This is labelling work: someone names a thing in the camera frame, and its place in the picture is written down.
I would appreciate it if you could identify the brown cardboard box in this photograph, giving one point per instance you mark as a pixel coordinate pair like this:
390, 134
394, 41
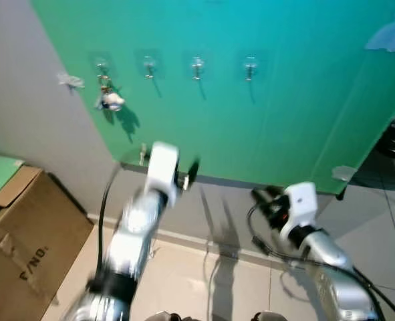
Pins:
23, 247

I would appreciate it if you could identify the keys with white plush charm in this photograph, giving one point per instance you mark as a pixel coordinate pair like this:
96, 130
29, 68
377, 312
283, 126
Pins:
110, 100

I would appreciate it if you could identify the green wall board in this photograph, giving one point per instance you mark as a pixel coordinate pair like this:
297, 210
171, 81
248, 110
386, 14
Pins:
284, 120

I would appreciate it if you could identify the robot right leg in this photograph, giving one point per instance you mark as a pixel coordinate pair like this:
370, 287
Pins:
267, 316

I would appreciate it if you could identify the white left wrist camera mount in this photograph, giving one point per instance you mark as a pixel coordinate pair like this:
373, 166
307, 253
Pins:
162, 167

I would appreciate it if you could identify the clear adhesive metal hook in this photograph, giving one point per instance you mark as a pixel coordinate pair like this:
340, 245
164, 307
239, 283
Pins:
102, 67
197, 65
149, 65
250, 65

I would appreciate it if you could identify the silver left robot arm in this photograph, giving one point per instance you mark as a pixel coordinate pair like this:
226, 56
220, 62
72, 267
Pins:
134, 234

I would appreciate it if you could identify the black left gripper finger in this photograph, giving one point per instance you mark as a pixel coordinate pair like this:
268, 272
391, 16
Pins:
193, 170

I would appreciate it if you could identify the clear tape piece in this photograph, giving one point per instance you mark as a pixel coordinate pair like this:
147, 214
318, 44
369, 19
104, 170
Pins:
344, 172
70, 80
142, 154

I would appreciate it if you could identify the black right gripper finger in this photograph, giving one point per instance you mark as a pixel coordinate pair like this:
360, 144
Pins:
275, 192
258, 196

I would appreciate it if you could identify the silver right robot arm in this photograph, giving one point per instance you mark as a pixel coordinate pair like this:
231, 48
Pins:
324, 261

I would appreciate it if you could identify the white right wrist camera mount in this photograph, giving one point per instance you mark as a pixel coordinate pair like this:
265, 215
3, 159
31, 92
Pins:
301, 204

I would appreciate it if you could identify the pale blue tape patch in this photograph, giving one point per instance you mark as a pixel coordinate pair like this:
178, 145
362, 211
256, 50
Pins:
391, 35

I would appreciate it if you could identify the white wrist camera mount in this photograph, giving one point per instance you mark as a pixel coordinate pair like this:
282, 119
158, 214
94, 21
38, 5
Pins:
301, 204
162, 167

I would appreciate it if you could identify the white paper tag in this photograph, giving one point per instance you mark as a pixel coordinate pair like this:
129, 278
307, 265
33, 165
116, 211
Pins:
154, 252

